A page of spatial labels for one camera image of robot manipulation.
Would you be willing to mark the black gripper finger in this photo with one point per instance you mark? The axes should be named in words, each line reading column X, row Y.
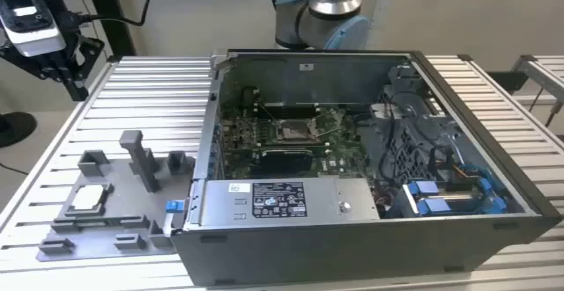
column 77, row 83

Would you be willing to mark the silver square CPU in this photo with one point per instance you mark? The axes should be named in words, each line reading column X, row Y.
column 87, row 199

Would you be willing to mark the black RAM slot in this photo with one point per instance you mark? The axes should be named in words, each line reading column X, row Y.
column 286, row 113
column 286, row 107

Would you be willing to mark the CPU socket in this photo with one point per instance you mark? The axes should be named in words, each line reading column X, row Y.
column 292, row 133

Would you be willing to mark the black round stand base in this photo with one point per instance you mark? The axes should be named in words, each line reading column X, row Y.
column 17, row 129

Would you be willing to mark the grey parts rack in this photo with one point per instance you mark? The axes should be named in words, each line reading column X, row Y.
column 127, row 202

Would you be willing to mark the green RAM stick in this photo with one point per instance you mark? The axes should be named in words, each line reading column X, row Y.
column 96, row 220

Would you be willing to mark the blue case latch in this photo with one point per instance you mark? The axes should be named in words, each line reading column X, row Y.
column 173, row 206

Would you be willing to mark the thin metal locking lever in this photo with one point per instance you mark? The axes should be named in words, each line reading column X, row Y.
column 267, row 111

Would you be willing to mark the silver power supply unit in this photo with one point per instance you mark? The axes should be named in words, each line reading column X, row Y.
column 220, row 202

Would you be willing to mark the black graphics card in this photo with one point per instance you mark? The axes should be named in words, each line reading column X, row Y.
column 286, row 160

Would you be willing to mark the black printed label sticker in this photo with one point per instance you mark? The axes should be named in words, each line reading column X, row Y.
column 278, row 200

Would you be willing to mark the green motherboard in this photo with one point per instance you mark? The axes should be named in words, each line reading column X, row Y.
column 343, row 152

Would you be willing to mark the black open PC case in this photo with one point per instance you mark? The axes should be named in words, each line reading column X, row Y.
column 307, row 254

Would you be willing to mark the grey disk bay cage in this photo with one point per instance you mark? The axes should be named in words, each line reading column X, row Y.
column 409, row 149

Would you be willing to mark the blue disk carrier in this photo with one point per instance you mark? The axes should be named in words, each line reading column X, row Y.
column 423, row 187
column 433, row 206

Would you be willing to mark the metal slat side table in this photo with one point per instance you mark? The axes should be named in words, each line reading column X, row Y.
column 546, row 70

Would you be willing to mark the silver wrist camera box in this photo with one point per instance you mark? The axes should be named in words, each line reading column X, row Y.
column 30, row 37

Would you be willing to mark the black stand post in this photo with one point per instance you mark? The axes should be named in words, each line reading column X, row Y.
column 116, row 33

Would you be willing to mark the black table bracket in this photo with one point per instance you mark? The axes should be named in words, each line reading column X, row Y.
column 506, row 81

